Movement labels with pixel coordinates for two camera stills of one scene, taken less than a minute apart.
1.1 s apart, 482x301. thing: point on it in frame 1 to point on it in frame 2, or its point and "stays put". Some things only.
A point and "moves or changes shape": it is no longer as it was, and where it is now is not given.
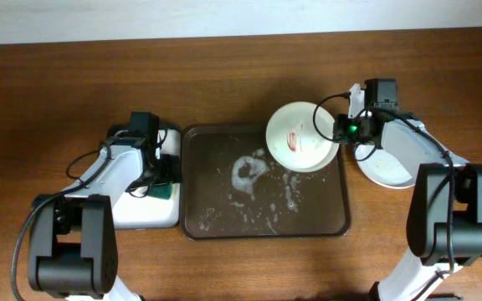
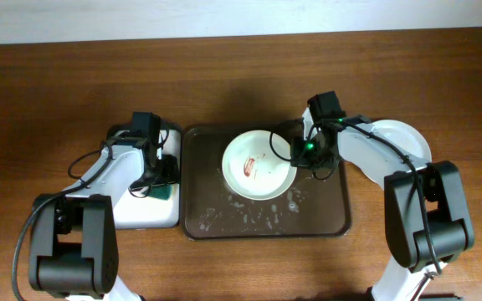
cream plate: [299, 137] moves or changes shape
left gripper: [172, 169] stays put
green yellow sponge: [162, 191] stays put
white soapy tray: [141, 210] stays put
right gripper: [341, 120] to [298, 142]
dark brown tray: [231, 188] stays put
